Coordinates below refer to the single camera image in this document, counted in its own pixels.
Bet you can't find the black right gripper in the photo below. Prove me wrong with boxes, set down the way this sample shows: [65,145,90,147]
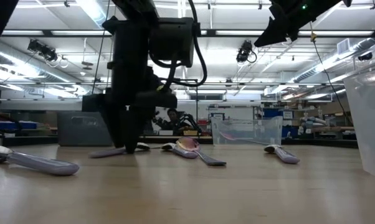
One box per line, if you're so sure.
[254,0,315,48]

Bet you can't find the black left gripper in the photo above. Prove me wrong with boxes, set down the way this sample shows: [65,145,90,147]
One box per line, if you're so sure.
[101,61,178,154]

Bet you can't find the silver spoon lilac handle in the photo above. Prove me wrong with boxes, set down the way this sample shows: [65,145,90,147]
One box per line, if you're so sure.
[161,142,199,160]
[0,144,80,177]
[88,142,151,159]
[263,144,301,165]

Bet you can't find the clear plastic bin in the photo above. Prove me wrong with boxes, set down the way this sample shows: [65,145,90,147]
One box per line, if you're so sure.
[211,116,283,146]
[343,67,375,179]

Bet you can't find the overhead beam with light strips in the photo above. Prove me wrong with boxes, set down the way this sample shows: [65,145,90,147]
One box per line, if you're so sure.
[0,29,375,39]

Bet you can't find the dark grey translucent bin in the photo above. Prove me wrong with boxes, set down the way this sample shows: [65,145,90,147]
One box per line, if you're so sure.
[57,111,113,147]

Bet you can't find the person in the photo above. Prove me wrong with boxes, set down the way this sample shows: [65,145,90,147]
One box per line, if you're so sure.
[153,108,191,136]

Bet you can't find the shelf with blue bins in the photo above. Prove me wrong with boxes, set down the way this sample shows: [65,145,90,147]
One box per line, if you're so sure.
[262,107,300,139]

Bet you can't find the blue storage bins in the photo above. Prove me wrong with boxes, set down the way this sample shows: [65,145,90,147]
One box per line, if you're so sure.
[0,120,39,130]

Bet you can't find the workbench with wood top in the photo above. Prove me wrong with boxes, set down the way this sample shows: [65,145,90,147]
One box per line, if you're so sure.
[299,125,356,139]

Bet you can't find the black hanging cable yellow connector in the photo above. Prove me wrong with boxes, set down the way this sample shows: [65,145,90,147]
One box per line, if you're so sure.
[308,21,353,126]

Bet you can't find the silver ventilation duct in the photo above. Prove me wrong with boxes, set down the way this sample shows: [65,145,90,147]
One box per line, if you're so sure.
[292,37,375,84]

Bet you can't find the thin hanging cable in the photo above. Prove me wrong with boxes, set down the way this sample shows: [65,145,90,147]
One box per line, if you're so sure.
[90,0,112,95]

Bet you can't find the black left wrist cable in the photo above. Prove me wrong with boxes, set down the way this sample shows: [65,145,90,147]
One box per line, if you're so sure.
[148,0,208,88]

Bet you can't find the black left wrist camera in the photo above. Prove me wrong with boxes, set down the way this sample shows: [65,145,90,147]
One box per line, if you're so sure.
[150,17,196,68]

